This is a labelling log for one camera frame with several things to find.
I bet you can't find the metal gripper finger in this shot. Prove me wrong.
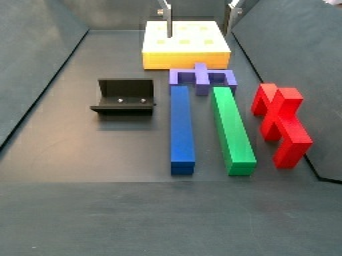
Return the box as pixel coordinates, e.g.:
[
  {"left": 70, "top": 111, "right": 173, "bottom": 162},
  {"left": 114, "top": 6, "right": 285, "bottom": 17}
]
[
  {"left": 227, "top": 0, "right": 243, "bottom": 32},
  {"left": 158, "top": 0, "right": 173, "bottom": 38}
]

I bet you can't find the green long block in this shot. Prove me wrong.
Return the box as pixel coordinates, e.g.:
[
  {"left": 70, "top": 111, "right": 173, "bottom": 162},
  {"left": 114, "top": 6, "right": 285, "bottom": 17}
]
[{"left": 211, "top": 87, "right": 257, "bottom": 176}]

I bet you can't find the yellow slotted board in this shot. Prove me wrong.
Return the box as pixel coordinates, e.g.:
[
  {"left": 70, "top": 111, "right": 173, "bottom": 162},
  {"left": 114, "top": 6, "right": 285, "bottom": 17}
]
[{"left": 142, "top": 21, "right": 231, "bottom": 70}]

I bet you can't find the purple E-shaped block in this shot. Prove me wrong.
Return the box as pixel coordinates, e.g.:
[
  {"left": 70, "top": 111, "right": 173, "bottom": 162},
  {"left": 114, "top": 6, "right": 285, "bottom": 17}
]
[{"left": 169, "top": 63, "right": 238, "bottom": 96}]

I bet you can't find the red cross-shaped block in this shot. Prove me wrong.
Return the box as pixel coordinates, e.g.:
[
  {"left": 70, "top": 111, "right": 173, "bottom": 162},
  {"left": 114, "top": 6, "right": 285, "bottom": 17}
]
[{"left": 251, "top": 83, "right": 313, "bottom": 169}]

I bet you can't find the blue long block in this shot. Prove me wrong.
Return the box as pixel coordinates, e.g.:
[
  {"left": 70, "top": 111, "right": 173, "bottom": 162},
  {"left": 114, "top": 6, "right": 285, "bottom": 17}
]
[{"left": 170, "top": 86, "right": 195, "bottom": 175}]

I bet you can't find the black angle bracket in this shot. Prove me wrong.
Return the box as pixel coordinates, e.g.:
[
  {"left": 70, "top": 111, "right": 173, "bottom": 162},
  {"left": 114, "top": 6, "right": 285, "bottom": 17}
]
[{"left": 90, "top": 78, "right": 155, "bottom": 115}]

